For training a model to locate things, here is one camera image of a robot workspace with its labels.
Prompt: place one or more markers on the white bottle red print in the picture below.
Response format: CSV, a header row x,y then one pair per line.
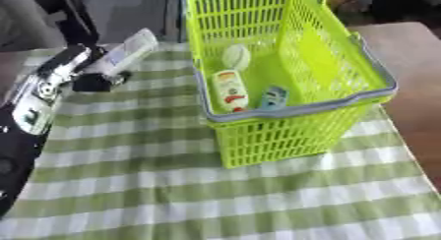
x,y
230,90

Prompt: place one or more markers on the white tube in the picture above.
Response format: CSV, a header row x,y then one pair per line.
x,y
127,52

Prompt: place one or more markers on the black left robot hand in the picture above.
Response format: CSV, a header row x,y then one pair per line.
x,y
95,82

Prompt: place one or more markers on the lime green plastic basket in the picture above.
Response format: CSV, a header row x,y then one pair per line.
x,y
321,63

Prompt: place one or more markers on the blue white small packet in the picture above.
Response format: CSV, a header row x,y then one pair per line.
x,y
274,97

